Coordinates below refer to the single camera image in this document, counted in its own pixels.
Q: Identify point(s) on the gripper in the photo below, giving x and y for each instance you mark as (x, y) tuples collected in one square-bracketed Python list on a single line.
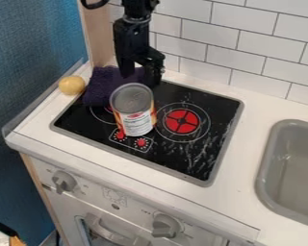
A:
[(133, 40)]

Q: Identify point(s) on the yellow toy ball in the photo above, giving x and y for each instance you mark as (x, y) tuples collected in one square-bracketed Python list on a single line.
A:
[(71, 85)]

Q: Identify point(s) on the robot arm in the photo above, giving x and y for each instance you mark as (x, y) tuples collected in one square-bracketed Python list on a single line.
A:
[(137, 8)]

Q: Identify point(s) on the silver can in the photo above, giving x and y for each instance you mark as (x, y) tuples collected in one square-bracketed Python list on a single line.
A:
[(133, 109)]

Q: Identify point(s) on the dark blue cloth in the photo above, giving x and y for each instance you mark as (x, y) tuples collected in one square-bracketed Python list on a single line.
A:
[(101, 85)]

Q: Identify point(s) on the toy stove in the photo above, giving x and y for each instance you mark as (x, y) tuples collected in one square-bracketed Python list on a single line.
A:
[(161, 131)]

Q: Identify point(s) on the toy sink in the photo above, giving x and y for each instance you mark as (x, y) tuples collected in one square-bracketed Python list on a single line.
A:
[(289, 173)]

